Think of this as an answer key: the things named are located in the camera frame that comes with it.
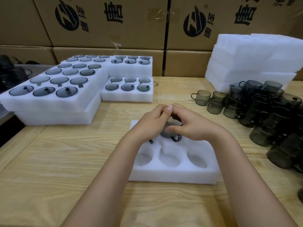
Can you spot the stainless steel table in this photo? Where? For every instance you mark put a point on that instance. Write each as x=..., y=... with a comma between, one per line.
x=35, y=68

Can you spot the person's left hand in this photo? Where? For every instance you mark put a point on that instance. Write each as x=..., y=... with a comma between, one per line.
x=149, y=127

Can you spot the pile of smoky glass mugs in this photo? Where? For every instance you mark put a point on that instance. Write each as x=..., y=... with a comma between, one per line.
x=265, y=108

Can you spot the person's right forearm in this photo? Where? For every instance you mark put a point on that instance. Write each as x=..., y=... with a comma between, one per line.
x=251, y=182

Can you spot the dark mugs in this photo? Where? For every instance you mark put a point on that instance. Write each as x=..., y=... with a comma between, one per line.
x=9, y=75

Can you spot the person's right hand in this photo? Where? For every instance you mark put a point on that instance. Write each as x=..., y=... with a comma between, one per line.
x=201, y=127

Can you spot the person's left forearm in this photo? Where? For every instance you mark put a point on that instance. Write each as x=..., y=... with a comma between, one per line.
x=101, y=186

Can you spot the stack of white foam trays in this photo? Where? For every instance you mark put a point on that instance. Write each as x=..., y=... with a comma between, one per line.
x=251, y=54

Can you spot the black round object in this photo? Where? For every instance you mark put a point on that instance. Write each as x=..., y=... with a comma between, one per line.
x=32, y=62

